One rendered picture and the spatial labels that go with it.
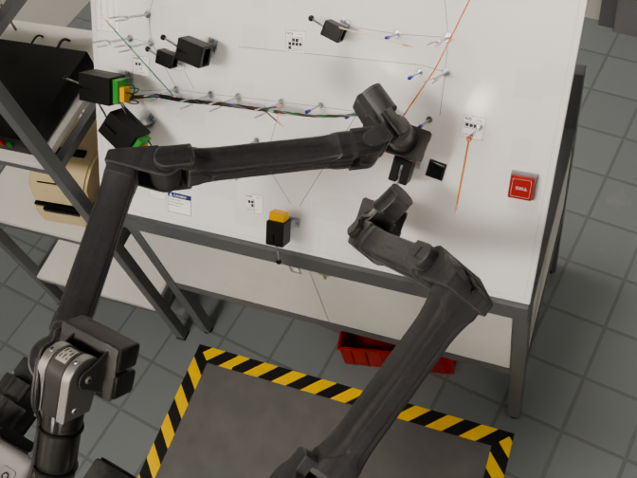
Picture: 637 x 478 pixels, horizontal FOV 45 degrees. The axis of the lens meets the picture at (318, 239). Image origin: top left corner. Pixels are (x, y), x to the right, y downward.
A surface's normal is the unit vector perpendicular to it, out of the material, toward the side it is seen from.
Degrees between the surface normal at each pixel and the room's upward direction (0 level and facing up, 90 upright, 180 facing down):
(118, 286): 0
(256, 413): 0
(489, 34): 53
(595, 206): 0
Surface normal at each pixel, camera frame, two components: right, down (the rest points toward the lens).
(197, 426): -0.18, -0.53
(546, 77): -0.38, 0.33
